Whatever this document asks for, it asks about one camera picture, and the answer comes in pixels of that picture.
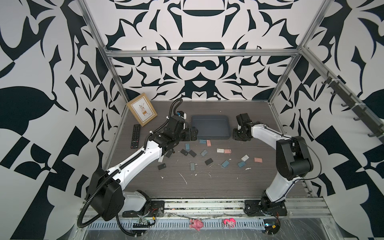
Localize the dark grey storage tray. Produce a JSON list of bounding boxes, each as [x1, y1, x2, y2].
[[191, 115, 231, 140]]

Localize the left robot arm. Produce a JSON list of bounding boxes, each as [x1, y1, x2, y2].
[[78, 116, 199, 227]]

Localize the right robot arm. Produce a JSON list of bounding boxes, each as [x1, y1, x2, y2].
[[233, 113, 314, 212]]

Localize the black eraser right pair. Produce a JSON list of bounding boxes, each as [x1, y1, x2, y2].
[[189, 150, 197, 158]]

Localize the black eraser pair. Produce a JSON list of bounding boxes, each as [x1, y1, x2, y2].
[[189, 150, 197, 158], [180, 149, 189, 156]]

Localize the grey-blue eraser centre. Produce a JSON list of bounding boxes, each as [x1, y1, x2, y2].
[[201, 150, 208, 157]]

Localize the black eraser left pair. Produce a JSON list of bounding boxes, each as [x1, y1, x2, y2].
[[180, 149, 189, 156]]

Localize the blue eraser lower right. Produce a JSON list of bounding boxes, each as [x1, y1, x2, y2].
[[238, 161, 246, 168]]

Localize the black eraser lower centre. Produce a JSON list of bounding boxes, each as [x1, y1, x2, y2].
[[205, 158, 213, 166]]

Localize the blue eraser lower centre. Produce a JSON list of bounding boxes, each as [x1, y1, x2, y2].
[[221, 160, 230, 168]]

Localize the black eraser lower left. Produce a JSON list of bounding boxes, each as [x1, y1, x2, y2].
[[158, 163, 167, 171]]

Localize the black remote control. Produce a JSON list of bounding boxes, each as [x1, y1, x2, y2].
[[131, 124, 141, 149]]

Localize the pink toy right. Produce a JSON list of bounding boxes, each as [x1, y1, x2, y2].
[[222, 218, 237, 229]]

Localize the pink toy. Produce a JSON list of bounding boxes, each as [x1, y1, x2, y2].
[[222, 218, 237, 229], [189, 219, 204, 231]]

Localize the pink toy left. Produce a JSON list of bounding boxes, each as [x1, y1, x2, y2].
[[189, 219, 204, 231]]

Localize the small circuit board right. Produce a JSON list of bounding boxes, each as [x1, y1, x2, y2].
[[265, 222, 281, 236]]

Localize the small circuit board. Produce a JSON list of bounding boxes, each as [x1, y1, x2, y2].
[[132, 217, 156, 228], [265, 222, 281, 236]]

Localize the small circuit board left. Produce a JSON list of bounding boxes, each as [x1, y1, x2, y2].
[[132, 217, 156, 228]]

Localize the wooden picture frame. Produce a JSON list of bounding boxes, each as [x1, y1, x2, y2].
[[127, 93, 158, 127]]

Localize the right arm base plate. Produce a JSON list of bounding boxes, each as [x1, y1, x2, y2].
[[244, 199, 288, 217]]

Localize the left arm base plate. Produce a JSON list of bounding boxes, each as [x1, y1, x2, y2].
[[122, 200, 165, 218]]

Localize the white slotted cable duct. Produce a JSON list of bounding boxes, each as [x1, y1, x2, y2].
[[87, 218, 265, 231]]

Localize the black wall hook rail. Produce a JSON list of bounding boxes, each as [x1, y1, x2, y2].
[[322, 71, 384, 144]]

